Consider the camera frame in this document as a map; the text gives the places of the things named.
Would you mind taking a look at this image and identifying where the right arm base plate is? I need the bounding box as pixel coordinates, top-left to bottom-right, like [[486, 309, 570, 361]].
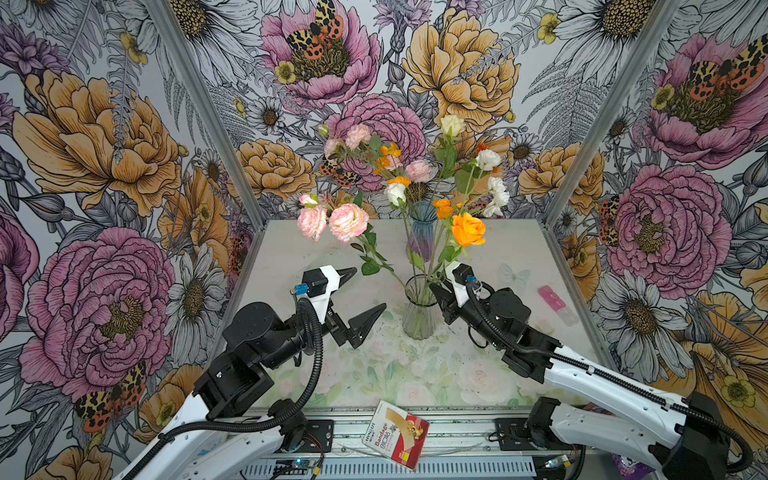
[[488, 417, 538, 452]]

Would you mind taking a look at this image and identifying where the aluminium frame post right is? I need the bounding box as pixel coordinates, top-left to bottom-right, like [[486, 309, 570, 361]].
[[542, 0, 682, 229]]

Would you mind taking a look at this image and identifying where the purple candy bag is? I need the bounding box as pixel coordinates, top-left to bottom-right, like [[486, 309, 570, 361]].
[[612, 454, 655, 480]]

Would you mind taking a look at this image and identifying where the white small flower stem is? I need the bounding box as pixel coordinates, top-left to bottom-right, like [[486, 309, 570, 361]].
[[446, 151, 510, 224]]

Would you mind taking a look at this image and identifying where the single orange rose stem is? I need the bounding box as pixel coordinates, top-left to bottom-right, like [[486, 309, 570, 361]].
[[428, 211, 486, 285]]

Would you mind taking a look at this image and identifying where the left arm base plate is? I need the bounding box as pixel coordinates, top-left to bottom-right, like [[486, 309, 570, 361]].
[[297, 419, 335, 454]]

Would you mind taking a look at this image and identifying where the red white bandage box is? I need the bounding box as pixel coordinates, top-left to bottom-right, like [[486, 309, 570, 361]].
[[362, 400, 430, 471]]

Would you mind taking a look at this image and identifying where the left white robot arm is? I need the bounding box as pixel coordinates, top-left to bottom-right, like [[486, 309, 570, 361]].
[[119, 265, 387, 479]]

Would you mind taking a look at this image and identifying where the cream white rose stem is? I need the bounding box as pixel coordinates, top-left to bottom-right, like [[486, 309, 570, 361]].
[[431, 114, 472, 200]]

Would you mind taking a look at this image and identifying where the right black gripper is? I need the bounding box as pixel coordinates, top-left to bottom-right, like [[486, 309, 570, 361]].
[[426, 272, 508, 349]]

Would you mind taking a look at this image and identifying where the single white bud stem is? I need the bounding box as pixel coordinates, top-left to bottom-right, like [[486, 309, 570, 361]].
[[385, 182, 417, 275]]

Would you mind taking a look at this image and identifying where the aluminium frame post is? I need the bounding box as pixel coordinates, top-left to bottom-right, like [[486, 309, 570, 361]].
[[542, 0, 682, 229], [147, 1, 268, 233]]

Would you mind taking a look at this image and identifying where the purple blue glass vase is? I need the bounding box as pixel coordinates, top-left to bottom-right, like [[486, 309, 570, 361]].
[[406, 200, 437, 262]]

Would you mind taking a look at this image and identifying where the pink rose flower stem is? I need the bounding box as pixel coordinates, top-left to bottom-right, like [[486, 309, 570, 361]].
[[318, 123, 413, 194]]

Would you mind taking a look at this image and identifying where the yellow poppy flower stem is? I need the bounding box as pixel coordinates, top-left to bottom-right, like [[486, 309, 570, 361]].
[[374, 142, 405, 189]]

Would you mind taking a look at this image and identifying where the clear glass vase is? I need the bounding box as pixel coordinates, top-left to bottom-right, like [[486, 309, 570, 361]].
[[402, 274, 440, 340]]

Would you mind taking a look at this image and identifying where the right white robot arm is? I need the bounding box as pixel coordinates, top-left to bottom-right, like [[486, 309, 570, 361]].
[[429, 262, 754, 479]]

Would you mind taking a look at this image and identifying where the green circuit board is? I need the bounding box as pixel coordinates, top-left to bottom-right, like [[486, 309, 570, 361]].
[[270, 458, 323, 480]]

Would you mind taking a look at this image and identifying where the pink carnation pair stem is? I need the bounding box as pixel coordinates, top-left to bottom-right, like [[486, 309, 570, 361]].
[[387, 160, 433, 204]]

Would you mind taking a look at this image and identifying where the aluminium frame post left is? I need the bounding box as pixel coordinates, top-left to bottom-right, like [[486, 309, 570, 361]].
[[147, 1, 268, 233]]

